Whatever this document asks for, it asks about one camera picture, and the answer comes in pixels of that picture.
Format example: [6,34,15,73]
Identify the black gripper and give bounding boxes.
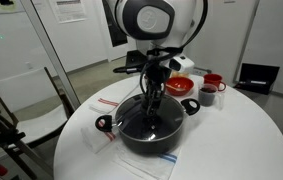
[141,54,171,118]

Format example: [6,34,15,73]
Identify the glass pot lid black knob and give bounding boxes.
[115,94,186,143]

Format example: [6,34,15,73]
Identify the red bowl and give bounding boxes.
[164,76,195,97]

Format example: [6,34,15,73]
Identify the white towel red stripes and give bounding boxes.
[80,119,119,155]
[88,83,141,115]

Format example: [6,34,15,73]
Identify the red mug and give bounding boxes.
[202,73,228,93]

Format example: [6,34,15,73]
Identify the white towel blue stripes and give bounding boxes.
[111,139,183,180]

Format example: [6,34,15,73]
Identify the open black case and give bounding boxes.
[233,62,281,96]

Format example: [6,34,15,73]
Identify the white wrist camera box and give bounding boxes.
[167,55,196,74]

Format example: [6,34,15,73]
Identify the black pot with loop handles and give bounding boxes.
[94,93,202,156]

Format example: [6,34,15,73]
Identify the black wall panel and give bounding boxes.
[101,0,129,48]

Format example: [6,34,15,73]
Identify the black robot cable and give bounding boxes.
[138,0,210,98]

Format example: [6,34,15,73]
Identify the grey metal partition frame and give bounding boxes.
[19,0,82,110]

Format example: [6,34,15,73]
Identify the printed paper sheet on wall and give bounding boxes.
[48,0,88,25]

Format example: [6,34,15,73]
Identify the white chair dark wood frame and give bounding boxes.
[0,66,78,180]

